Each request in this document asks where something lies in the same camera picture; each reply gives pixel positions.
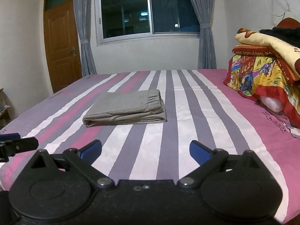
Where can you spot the black garment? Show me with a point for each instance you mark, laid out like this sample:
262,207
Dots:
289,35

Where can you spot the striped pink purple bedsheet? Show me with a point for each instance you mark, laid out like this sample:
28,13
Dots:
198,106

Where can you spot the aluminium frame window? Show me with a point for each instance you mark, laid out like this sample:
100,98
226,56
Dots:
119,20

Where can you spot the colourful folded blanket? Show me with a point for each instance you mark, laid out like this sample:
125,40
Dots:
259,71

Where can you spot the grey curtain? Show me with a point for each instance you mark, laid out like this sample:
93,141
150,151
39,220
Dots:
82,12
204,12

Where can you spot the cream patterned folded blanket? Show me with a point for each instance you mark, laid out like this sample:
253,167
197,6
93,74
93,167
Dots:
288,52

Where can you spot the brown wooden door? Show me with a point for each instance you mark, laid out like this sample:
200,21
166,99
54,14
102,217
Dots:
61,43

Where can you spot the grey sweatpants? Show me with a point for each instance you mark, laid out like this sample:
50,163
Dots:
114,108

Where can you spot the right grey curtain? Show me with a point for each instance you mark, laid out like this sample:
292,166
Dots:
204,12

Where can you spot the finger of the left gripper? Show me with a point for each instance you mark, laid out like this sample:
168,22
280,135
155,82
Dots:
24,145
10,137

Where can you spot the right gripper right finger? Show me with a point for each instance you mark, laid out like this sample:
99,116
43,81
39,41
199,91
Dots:
209,161

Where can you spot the white pillow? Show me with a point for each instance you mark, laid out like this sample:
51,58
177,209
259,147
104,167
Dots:
272,104

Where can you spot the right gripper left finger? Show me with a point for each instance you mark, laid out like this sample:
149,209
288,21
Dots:
82,159

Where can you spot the left grey curtain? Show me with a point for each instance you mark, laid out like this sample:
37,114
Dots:
82,12

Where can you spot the red wooden headboard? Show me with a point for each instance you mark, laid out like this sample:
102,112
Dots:
288,23

